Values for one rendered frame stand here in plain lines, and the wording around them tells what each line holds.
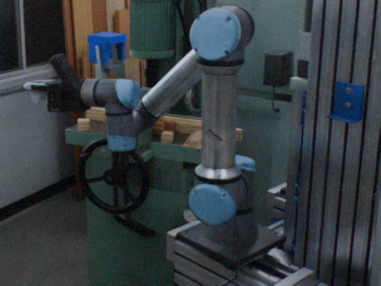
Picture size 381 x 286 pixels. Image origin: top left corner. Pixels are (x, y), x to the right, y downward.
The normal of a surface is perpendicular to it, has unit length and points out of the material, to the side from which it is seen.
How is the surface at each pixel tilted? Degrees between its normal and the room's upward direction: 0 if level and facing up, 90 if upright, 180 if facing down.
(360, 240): 90
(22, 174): 90
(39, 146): 90
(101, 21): 87
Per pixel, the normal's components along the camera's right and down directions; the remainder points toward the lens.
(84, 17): 0.83, 0.09
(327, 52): -0.75, 0.18
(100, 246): -0.42, 0.24
